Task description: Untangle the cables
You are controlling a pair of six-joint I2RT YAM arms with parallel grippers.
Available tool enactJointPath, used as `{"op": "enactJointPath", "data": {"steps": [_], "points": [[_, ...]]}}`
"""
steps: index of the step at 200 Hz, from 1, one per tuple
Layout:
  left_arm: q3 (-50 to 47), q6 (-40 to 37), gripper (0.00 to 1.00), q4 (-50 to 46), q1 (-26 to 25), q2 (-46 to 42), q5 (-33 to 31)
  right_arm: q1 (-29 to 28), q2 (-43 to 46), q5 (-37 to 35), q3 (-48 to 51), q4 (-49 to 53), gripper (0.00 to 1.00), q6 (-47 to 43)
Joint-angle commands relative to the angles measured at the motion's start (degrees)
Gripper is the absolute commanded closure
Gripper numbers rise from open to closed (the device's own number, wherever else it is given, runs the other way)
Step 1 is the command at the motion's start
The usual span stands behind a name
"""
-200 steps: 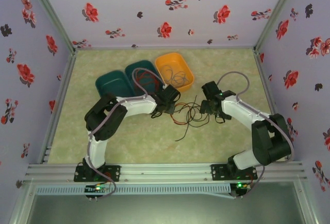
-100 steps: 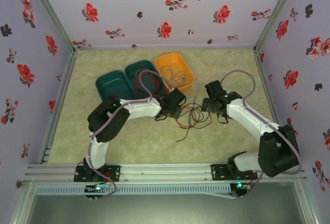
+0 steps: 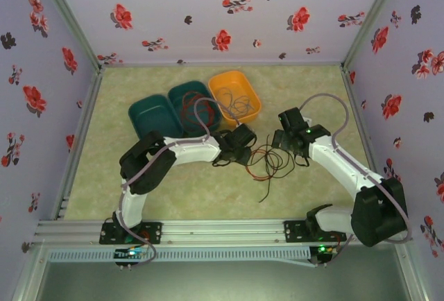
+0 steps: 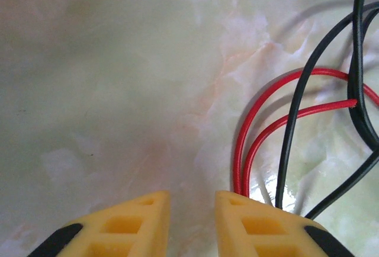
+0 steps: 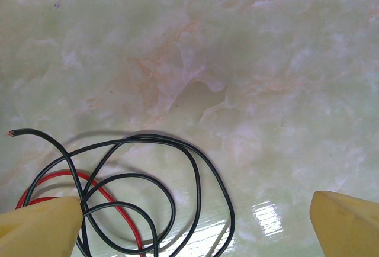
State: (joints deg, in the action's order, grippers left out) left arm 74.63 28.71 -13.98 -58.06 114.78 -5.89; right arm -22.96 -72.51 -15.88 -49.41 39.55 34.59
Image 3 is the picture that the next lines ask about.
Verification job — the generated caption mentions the thin blue cable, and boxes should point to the thin blue cable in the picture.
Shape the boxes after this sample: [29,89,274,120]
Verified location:
[227,94,258,117]

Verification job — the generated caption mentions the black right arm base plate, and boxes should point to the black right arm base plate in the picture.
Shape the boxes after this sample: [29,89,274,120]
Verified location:
[283,220,348,243]

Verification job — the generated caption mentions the thin red cable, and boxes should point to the thin red cable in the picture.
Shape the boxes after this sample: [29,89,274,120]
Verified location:
[180,89,215,129]

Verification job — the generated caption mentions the coloured wires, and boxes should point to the coloured wires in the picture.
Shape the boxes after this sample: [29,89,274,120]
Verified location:
[258,134,296,204]

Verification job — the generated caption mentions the aluminium table end rail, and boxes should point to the aluminium table end rail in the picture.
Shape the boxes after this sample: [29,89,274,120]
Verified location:
[100,60,344,69]

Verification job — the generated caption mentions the aluminium table side rail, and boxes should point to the aluminium table side rail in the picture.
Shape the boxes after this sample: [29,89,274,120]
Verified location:
[51,67,105,221]
[341,64,382,182]

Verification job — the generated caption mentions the aluminium mounting rail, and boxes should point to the aluminium mounting rail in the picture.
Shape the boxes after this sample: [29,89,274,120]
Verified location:
[34,218,412,246]

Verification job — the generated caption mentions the aluminium lower frame bar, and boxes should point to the aluminium lower frame bar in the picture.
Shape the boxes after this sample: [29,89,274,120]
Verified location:
[395,241,433,301]
[10,241,48,301]

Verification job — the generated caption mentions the teal plastic bin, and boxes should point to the teal plastic bin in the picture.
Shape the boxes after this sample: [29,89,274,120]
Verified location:
[167,80,223,134]
[128,94,184,141]

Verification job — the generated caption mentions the thin grey cable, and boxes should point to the thin grey cable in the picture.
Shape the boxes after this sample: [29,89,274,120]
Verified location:
[216,87,250,114]

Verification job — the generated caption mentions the thin brown-red cable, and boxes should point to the thin brown-red cable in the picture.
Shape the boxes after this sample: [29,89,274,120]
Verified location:
[245,144,278,183]

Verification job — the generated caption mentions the grey right arm cable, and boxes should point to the grey right arm cable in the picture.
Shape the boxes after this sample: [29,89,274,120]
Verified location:
[298,92,413,268]

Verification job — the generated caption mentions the orange plastic bin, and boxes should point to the orange plastic bin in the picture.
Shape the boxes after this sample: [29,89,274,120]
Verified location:
[207,70,262,125]

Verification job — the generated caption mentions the aluminium frame post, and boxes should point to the aluminium frame post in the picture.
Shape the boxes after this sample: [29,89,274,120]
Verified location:
[341,0,407,69]
[33,0,104,70]

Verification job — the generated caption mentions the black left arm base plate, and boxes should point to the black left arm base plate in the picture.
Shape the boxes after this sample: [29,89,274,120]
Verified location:
[99,222,163,246]

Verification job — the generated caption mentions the white slotted cable duct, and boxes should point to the white slotted cable duct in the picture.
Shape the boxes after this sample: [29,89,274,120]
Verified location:
[46,248,318,268]

